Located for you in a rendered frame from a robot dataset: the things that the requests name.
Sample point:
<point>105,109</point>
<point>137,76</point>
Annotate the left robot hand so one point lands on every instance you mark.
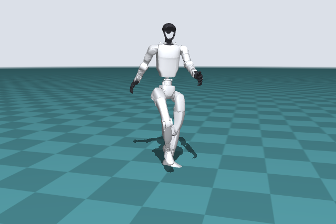
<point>198,76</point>

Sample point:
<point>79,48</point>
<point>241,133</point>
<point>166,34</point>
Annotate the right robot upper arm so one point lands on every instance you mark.
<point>152,50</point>

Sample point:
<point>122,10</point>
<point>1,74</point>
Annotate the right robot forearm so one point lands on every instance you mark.
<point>139,75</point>

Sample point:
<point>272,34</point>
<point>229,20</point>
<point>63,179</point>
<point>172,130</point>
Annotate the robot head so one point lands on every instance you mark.
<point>168,28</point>

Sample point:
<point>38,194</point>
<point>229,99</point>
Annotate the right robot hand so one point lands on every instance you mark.
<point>132,85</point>

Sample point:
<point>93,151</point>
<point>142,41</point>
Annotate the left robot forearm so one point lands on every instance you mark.
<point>191,69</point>

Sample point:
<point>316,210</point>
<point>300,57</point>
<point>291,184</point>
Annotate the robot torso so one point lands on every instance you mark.
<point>167,65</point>

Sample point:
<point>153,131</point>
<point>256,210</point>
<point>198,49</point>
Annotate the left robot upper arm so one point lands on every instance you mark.
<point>185,55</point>

